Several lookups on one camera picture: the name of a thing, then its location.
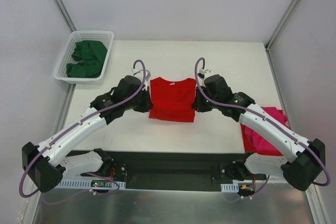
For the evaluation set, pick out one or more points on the white plastic basket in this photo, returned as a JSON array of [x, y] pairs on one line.
[[106, 37]]

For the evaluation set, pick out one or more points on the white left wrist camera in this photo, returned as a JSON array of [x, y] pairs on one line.
[[140, 74]]

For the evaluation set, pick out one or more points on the red t shirt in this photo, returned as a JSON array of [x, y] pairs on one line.
[[249, 142], [172, 100]]

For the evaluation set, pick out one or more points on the right aluminium frame post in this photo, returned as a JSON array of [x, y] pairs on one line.
[[286, 15]]

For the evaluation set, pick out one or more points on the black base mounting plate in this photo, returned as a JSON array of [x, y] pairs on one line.
[[169, 171]]

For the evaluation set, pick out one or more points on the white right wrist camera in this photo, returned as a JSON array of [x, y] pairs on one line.
[[204, 73]]

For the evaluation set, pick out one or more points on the right white cable duct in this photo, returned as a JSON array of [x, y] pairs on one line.
[[230, 188]]

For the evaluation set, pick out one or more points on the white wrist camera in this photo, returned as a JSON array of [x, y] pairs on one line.
[[204, 73], [140, 74]]

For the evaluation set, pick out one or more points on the white cable duct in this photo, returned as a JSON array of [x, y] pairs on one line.
[[230, 188], [88, 183]]

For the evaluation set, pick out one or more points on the folded red t shirt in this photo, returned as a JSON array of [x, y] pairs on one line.
[[249, 142]]

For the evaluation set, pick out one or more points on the left white cable duct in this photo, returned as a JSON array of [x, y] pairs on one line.
[[88, 183]]

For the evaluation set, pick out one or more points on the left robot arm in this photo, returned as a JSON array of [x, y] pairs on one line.
[[47, 163]]

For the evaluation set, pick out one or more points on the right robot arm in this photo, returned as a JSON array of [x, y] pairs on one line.
[[302, 160]]

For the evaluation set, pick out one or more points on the green t shirt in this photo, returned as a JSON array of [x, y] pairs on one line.
[[89, 57]]

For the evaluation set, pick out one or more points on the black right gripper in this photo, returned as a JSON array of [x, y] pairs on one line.
[[198, 102]]

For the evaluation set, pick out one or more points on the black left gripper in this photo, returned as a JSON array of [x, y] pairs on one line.
[[144, 100]]

